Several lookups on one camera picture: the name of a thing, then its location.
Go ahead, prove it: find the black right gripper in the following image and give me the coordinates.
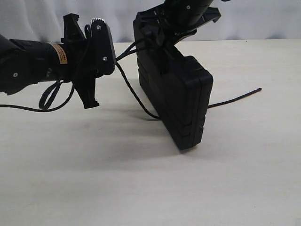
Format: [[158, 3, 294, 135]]
[[134, 0, 221, 75]]

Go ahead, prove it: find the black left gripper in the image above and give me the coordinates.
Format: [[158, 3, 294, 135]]
[[61, 13, 99, 109]]

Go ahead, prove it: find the black plastic carrying case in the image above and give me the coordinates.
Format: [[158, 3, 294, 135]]
[[137, 56, 213, 152]]

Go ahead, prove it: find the black braided rope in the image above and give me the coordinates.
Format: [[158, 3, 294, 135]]
[[0, 40, 262, 121]]

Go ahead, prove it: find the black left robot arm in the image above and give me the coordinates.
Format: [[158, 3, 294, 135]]
[[0, 13, 99, 112]]

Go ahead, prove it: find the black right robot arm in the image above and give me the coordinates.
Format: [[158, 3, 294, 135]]
[[133, 0, 222, 72]]

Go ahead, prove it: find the white backdrop curtain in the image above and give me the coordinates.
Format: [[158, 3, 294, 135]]
[[0, 0, 301, 42]]

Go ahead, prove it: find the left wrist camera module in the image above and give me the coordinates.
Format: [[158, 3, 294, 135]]
[[91, 17, 116, 76]]

